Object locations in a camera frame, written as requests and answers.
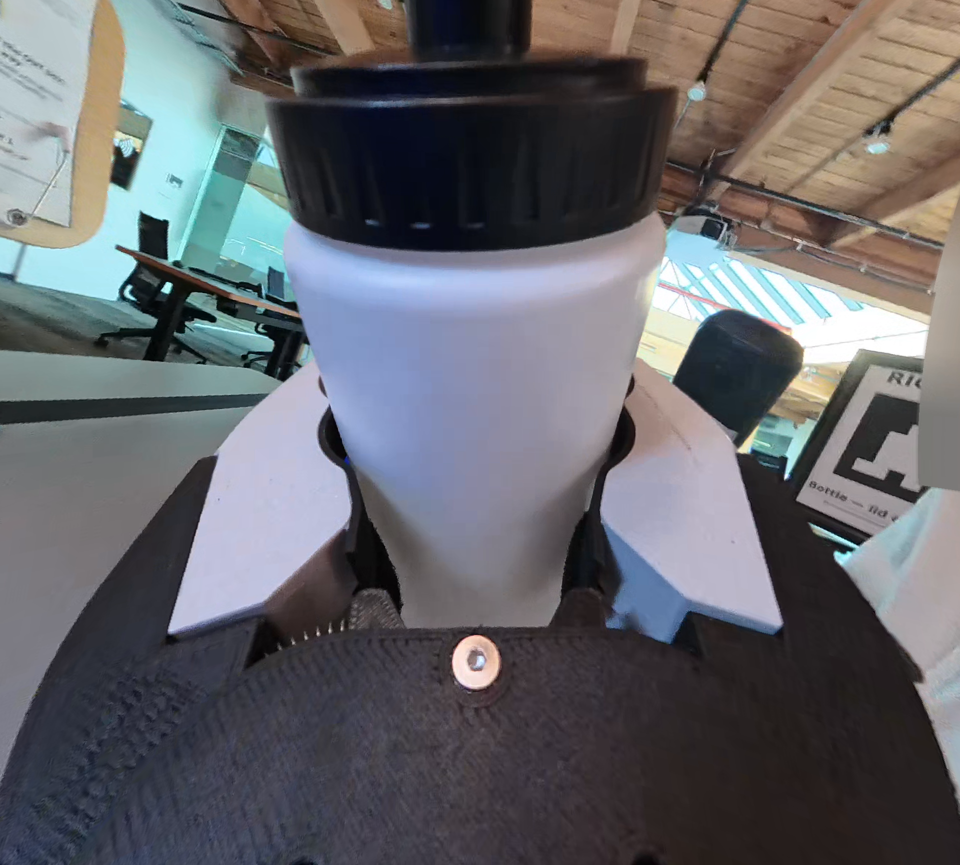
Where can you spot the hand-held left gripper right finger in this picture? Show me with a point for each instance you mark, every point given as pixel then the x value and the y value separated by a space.
pixel 690 527

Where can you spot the white plastic bottle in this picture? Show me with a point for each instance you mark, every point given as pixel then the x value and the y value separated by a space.
pixel 472 392

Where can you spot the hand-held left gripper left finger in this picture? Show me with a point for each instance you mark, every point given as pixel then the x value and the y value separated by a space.
pixel 255 527

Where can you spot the framed marker picture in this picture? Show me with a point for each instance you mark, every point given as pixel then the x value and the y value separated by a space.
pixel 862 430

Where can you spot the white ceiling device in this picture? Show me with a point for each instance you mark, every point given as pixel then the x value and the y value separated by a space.
pixel 697 227

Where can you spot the black office chair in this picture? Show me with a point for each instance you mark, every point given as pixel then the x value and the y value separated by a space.
pixel 276 284
pixel 154 235

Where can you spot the white door with window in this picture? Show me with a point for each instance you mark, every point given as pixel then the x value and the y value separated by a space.
pixel 131 145

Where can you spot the instruction sign stand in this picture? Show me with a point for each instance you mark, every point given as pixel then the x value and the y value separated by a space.
pixel 45 17

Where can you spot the black bottle lid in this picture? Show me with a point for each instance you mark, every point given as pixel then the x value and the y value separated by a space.
pixel 465 160

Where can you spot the wood-top office desk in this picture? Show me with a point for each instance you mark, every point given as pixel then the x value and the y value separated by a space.
pixel 195 276

